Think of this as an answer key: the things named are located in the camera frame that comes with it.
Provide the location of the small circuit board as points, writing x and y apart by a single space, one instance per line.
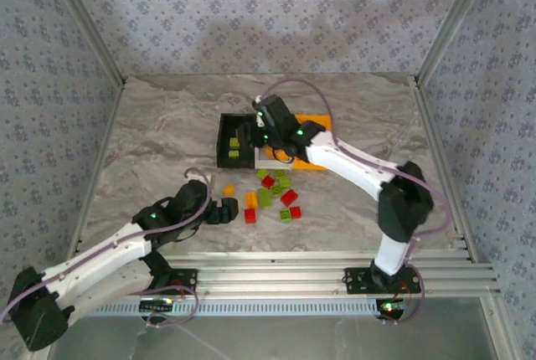
391 307
157 304

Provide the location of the long green lego brick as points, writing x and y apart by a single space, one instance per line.
264 197

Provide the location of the orange lego brick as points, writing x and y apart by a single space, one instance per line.
251 199
265 151
228 189

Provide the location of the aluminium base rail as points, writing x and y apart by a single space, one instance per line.
272 276

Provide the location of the aluminium table side rail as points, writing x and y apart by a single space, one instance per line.
441 167
98 167

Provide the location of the aluminium frame post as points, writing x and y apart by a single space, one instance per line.
86 21
454 21

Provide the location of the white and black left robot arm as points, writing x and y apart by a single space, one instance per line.
109 257

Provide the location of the white plastic bin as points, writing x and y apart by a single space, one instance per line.
272 165

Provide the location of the black plastic bin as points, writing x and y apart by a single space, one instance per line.
226 130

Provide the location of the orange plastic bin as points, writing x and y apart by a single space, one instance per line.
322 121

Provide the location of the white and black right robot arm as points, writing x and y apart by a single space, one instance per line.
347 163

